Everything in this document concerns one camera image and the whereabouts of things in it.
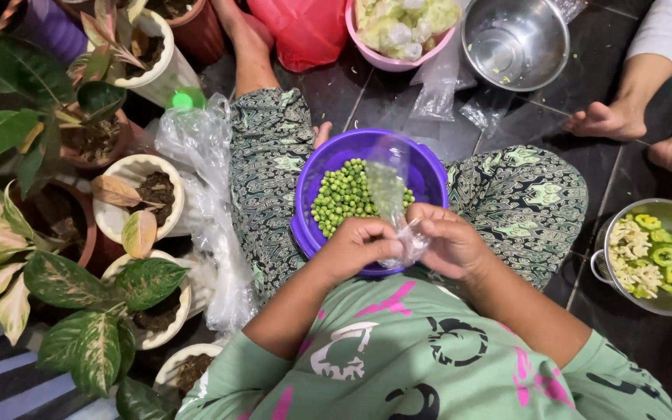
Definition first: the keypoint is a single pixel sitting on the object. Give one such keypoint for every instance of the brown clay plant pot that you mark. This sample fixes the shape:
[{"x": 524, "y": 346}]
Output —
[
  {"x": 82, "y": 227},
  {"x": 199, "y": 35},
  {"x": 94, "y": 143}
]

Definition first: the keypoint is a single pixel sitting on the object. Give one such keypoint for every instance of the chopped green and white vegetables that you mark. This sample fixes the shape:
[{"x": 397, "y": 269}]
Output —
[{"x": 645, "y": 256}]

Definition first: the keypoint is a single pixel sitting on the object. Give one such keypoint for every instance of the red plastic bag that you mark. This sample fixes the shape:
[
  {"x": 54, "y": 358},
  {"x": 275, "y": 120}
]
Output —
[{"x": 301, "y": 29}]

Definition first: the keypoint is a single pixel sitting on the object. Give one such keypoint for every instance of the green speckled leaf plant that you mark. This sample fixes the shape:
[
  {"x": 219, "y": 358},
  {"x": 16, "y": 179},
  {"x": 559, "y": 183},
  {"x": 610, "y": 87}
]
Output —
[{"x": 94, "y": 344}]

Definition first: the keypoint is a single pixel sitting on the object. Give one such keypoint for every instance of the blue striped floor mat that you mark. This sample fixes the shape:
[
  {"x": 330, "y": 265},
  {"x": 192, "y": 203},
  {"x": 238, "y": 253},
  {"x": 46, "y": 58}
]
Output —
[{"x": 15, "y": 385}]

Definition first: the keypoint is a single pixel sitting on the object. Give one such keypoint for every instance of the large dark green leaf plant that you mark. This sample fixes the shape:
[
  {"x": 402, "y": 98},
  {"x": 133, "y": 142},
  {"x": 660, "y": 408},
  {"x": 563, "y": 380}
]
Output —
[{"x": 3, "y": 64}]

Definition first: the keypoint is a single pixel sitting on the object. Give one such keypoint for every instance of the purple plastic bowl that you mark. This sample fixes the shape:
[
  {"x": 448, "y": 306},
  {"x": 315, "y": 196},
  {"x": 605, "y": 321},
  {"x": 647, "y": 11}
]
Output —
[{"x": 336, "y": 151}]

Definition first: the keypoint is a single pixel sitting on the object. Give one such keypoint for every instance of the white round plant pot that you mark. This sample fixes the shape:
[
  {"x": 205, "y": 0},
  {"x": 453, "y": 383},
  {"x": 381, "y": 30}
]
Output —
[
  {"x": 111, "y": 219},
  {"x": 164, "y": 335},
  {"x": 167, "y": 367}
]

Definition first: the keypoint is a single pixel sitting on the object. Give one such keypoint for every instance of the tall white plant pot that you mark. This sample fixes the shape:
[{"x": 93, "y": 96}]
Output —
[{"x": 167, "y": 73}]

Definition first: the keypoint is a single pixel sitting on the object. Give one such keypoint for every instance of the person's patterned batik trousers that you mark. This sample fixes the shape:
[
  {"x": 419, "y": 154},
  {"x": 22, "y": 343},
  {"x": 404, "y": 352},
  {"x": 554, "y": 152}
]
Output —
[{"x": 522, "y": 192}]

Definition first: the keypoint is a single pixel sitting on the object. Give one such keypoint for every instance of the pink plastic bowl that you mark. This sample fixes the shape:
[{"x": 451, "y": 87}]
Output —
[{"x": 380, "y": 59}]

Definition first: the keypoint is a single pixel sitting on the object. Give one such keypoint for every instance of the person's green printed shirt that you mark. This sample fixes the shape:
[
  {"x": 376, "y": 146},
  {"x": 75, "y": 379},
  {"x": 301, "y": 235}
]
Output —
[{"x": 417, "y": 356}]

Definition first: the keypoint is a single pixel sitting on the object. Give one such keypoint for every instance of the purple plastic pot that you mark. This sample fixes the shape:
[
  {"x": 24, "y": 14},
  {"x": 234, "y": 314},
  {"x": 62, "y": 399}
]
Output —
[{"x": 50, "y": 29}]

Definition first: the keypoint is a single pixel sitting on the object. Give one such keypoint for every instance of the steel mixing bowl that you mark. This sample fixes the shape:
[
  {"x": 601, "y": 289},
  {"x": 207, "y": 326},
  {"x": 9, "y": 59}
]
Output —
[{"x": 514, "y": 44}]

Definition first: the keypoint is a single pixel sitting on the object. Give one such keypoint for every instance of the person's left leg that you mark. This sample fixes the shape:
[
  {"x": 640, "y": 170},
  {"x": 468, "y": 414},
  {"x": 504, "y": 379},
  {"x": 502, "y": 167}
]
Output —
[{"x": 248, "y": 46}]

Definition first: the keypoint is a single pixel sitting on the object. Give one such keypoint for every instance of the heap of clear plastic bags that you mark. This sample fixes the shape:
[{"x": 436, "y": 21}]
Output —
[{"x": 210, "y": 175}]

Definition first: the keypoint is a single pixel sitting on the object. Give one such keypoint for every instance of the person's left hand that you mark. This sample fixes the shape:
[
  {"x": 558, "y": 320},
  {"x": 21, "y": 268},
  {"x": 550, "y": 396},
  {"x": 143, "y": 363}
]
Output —
[{"x": 354, "y": 248}]

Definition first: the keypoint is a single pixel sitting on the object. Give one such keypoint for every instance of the pile of green peas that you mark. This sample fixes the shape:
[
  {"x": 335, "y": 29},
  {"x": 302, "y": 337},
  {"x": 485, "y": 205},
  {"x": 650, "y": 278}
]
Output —
[{"x": 342, "y": 195}]

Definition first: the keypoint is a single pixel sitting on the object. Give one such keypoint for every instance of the person's right foot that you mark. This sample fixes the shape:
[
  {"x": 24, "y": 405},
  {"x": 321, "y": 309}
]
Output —
[{"x": 322, "y": 134}]

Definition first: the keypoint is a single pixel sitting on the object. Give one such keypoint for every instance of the small clear plastic bag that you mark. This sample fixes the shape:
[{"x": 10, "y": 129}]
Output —
[{"x": 388, "y": 186}]

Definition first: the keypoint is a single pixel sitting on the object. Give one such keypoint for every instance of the person's right hand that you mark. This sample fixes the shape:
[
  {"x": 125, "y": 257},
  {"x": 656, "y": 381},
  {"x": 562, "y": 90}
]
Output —
[{"x": 452, "y": 245}]

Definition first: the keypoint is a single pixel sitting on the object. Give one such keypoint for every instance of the small reddish leaf plant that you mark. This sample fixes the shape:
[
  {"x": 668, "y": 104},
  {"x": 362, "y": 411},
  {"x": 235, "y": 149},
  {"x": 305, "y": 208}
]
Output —
[{"x": 108, "y": 35}]

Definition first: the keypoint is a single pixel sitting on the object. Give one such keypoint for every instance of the small yellow leaf plant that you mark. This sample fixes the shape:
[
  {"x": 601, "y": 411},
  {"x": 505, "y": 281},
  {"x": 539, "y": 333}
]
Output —
[{"x": 137, "y": 233}]

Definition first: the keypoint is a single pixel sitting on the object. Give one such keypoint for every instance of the bagged cut cabbage packets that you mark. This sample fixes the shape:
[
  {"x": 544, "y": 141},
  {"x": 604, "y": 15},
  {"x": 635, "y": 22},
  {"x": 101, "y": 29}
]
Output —
[{"x": 400, "y": 26}]

